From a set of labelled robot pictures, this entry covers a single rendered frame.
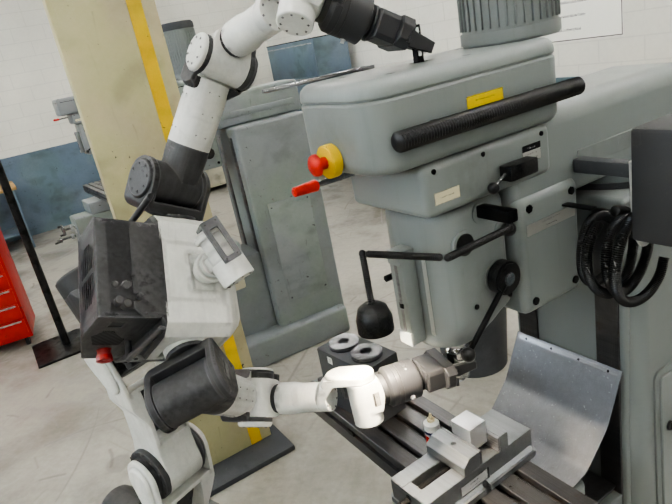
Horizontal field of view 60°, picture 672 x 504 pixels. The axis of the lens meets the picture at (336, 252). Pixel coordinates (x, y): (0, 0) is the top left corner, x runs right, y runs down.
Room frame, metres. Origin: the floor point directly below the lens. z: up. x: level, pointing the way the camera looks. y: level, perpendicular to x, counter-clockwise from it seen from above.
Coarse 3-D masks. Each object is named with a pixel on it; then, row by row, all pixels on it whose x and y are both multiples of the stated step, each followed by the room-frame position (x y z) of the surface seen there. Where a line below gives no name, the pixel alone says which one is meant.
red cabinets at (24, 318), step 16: (0, 240) 4.88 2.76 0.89; (0, 256) 4.64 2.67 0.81; (0, 272) 4.61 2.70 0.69; (16, 272) 5.03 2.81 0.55; (0, 288) 4.60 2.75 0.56; (16, 288) 4.73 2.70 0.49; (0, 304) 4.58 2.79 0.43; (16, 304) 4.62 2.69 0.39; (0, 320) 4.56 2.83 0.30; (16, 320) 4.61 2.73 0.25; (32, 320) 4.87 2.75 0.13; (0, 336) 4.55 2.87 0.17; (16, 336) 4.59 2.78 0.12
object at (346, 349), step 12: (336, 336) 1.57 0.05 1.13; (348, 336) 1.55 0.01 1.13; (324, 348) 1.53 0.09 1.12; (336, 348) 1.50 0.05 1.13; (348, 348) 1.49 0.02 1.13; (360, 348) 1.47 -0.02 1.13; (372, 348) 1.46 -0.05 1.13; (384, 348) 1.47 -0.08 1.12; (324, 360) 1.52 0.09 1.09; (336, 360) 1.47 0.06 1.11; (348, 360) 1.44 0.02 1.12; (360, 360) 1.41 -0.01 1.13; (372, 360) 1.41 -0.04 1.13; (384, 360) 1.41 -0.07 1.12; (396, 360) 1.43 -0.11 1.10; (324, 372) 1.53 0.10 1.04; (348, 408) 1.46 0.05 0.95; (384, 408) 1.39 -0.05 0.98; (396, 408) 1.41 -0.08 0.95; (384, 420) 1.38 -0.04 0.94
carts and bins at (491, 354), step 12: (504, 312) 2.94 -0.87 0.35; (492, 324) 2.88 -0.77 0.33; (504, 324) 2.94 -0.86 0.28; (492, 336) 2.88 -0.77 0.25; (504, 336) 2.94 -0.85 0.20; (444, 348) 3.00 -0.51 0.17; (480, 348) 2.87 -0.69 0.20; (492, 348) 2.88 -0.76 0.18; (504, 348) 2.94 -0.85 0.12; (480, 360) 2.87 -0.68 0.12; (492, 360) 2.88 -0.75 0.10; (504, 360) 2.94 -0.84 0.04; (480, 372) 2.88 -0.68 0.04; (492, 372) 2.89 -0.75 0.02
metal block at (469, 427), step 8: (464, 416) 1.16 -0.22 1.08; (472, 416) 1.15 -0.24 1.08; (456, 424) 1.14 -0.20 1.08; (464, 424) 1.13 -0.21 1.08; (472, 424) 1.12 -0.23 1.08; (480, 424) 1.12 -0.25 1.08; (456, 432) 1.14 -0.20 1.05; (464, 432) 1.12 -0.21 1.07; (472, 432) 1.11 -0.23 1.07; (480, 432) 1.12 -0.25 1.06; (472, 440) 1.10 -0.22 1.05; (480, 440) 1.12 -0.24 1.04
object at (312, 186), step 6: (342, 174) 1.16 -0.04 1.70; (348, 174) 1.16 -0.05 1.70; (312, 180) 1.13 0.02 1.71; (324, 180) 1.14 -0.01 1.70; (330, 180) 1.14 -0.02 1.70; (336, 180) 1.15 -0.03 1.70; (300, 186) 1.11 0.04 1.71; (306, 186) 1.11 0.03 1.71; (312, 186) 1.12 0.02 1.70; (318, 186) 1.12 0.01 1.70; (294, 192) 1.10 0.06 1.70; (300, 192) 1.10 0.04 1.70; (306, 192) 1.11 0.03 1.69; (312, 192) 1.12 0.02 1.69
